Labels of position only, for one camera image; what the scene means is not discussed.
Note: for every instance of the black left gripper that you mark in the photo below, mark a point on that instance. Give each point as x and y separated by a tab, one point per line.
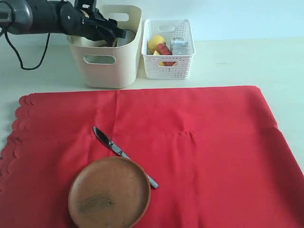
84	20

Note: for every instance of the stainless steel cup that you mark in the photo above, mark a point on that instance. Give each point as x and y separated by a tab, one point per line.
128	38

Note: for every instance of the yellow lemon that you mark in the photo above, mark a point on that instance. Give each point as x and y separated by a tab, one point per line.
154	42

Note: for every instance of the red sausage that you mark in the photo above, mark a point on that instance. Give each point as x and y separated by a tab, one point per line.
163	49

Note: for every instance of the yellow cheese wedge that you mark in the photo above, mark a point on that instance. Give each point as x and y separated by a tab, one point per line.
161	63

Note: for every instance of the blue white milk carton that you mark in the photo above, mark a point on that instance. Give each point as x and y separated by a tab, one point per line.
179	46

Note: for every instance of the metal table knife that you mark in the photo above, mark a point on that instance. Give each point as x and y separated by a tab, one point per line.
107	142

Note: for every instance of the brown clay plate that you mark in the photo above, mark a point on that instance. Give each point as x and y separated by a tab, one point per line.
112	192

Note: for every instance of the red tablecloth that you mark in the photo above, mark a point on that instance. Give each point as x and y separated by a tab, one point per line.
217	154

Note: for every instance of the pale green ceramic bowl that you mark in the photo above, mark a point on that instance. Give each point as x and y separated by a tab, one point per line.
100	59

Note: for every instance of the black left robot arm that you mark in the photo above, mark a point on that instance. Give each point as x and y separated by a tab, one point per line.
21	17

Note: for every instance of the cream plastic tub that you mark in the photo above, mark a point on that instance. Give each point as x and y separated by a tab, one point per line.
111	67

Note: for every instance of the white perforated plastic basket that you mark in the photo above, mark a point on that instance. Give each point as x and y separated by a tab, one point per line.
170	28

